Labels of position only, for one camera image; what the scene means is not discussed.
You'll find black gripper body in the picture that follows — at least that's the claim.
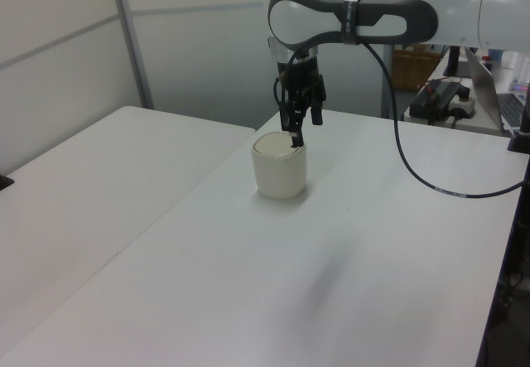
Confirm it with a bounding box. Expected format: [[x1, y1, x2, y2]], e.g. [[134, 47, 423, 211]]
[[274, 54, 325, 104]]

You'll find small white trash can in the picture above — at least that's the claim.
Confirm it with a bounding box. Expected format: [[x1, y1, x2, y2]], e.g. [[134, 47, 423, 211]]
[[251, 131, 310, 200]]

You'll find brown cardboard box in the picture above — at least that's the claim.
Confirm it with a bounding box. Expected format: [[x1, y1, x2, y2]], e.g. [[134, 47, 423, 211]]
[[392, 46, 445, 92]]

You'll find black power supply box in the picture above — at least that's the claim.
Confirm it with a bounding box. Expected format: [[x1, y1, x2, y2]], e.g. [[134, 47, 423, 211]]
[[409, 78, 461, 121]]

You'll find black monitor stand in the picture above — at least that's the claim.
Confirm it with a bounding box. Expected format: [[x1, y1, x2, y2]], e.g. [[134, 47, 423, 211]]
[[441, 45, 463, 76]]

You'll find white power strip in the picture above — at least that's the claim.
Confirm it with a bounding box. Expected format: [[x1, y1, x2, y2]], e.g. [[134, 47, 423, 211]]
[[446, 89, 478, 120]]

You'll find silver laptop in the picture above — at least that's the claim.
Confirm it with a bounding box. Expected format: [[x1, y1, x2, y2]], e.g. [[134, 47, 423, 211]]
[[463, 46, 528, 133]]

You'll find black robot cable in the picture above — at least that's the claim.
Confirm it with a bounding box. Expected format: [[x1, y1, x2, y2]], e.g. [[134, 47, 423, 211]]
[[287, 31, 530, 199]]

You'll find black table frame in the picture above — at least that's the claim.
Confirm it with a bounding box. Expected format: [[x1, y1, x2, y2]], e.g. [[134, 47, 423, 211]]
[[475, 182, 530, 367]]

